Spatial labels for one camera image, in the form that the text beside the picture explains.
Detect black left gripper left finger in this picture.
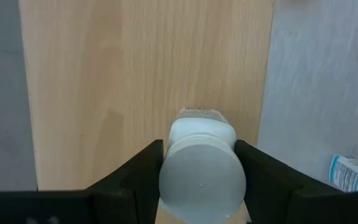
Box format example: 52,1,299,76
87,139,165,224

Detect white bottle blue-banded label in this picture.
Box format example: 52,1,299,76
328,154,358,193

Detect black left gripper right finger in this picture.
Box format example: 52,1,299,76
234,139,332,224

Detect wooden shelf black legs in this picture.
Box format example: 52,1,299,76
19,0,275,224

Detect white bottle grey label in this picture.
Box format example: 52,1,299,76
158,106,247,224

